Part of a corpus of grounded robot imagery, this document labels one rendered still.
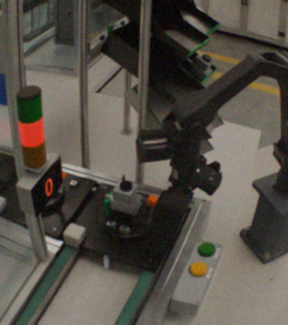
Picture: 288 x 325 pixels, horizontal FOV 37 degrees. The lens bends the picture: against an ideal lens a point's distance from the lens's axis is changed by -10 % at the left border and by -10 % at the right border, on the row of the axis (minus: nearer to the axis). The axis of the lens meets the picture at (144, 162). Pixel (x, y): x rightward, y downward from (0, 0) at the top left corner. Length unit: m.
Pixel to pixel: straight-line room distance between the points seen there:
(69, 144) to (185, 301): 0.82
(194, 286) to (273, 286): 0.27
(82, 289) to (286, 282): 0.55
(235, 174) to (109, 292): 0.66
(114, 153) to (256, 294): 0.73
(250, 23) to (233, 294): 4.18
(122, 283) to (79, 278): 0.11
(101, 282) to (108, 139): 0.68
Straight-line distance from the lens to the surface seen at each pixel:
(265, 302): 1.17
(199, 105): 0.89
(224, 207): 1.39
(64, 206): 1.21
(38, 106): 0.80
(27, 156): 0.86
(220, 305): 1.14
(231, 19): 5.10
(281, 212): 1.12
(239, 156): 1.61
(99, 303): 1.06
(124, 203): 1.09
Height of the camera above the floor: 1.79
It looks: 37 degrees down
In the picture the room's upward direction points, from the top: 2 degrees clockwise
